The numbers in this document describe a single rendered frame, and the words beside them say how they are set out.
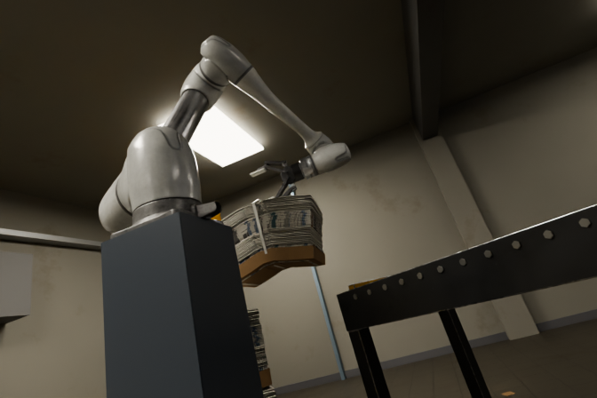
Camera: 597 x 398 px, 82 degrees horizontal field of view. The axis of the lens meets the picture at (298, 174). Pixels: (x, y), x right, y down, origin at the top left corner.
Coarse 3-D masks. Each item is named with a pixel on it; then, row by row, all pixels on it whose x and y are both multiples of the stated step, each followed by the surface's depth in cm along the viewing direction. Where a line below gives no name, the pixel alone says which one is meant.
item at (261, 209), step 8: (264, 200) 127; (248, 208) 128; (256, 208) 127; (264, 208) 126; (248, 216) 127; (264, 216) 125; (256, 224) 125; (264, 224) 124; (256, 232) 124; (264, 232) 123; (256, 240) 122; (264, 240) 122; (272, 264) 122
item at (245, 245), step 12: (228, 216) 128; (240, 216) 127; (240, 228) 126; (240, 240) 124; (252, 240) 123; (240, 252) 122; (252, 252) 121; (240, 264) 121; (264, 264) 120; (252, 276) 123; (264, 276) 134
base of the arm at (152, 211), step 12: (144, 204) 74; (156, 204) 73; (168, 204) 74; (180, 204) 75; (192, 204) 77; (204, 204) 76; (216, 204) 78; (132, 216) 76; (144, 216) 73; (156, 216) 71; (204, 216) 76; (132, 228) 72
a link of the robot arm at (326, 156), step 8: (328, 144) 144; (336, 144) 141; (344, 144) 141; (320, 152) 140; (328, 152) 139; (336, 152) 139; (344, 152) 139; (320, 160) 139; (328, 160) 138; (336, 160) 139; (344, 160) 140; (320, 168) 140; (328, 168) 140; (336, 168) 141
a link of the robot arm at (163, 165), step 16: (160, 128) 84; (144, 144) 80; (160, 144) 80; (176, 144) 82; (128, 160) 81; (144, 160) 78; (160, 160) 78; (176, 160) 79; (192, 160) 84; (128, 176) 80; (144, 176) 76; (160, 176) 76; (176, 176) 77; (192, 176) 81; (128, 192) 80; (144, 192) 75; (160, 192) 75; (176, 192) 76; (192, 192) 79; (128, 208) 83
